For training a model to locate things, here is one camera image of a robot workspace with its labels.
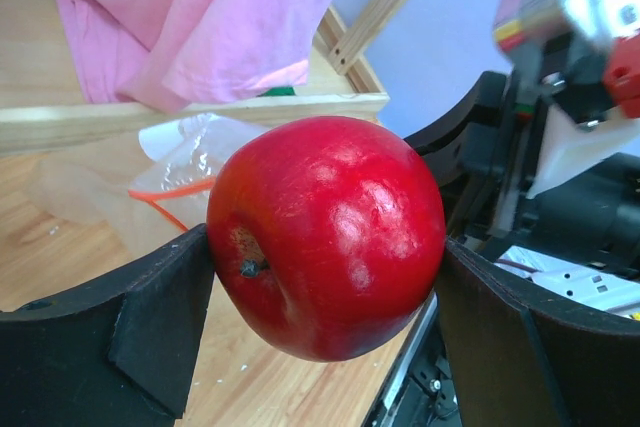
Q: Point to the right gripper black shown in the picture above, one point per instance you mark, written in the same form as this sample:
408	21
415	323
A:
533	158

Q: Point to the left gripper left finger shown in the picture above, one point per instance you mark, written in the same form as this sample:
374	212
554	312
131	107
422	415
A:
118	350

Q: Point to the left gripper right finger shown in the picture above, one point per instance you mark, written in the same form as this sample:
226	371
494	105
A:
521	355

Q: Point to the clear zip top bag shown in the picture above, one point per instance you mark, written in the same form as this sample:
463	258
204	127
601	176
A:
149	185

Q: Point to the red apple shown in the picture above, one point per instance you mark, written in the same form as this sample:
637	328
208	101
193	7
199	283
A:
327	234

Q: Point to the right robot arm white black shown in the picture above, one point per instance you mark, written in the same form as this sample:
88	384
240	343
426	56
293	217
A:
575	282

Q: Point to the green cloth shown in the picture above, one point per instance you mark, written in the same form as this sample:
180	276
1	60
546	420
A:
279	92

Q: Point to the wooden clothes rack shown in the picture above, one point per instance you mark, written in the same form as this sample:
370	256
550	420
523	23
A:
41	108

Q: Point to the pink shirt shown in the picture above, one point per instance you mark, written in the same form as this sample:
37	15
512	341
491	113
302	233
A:
168	54

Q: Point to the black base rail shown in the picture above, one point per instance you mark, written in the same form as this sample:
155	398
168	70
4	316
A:
418	389

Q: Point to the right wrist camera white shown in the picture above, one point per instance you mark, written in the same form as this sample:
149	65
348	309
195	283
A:
575	22

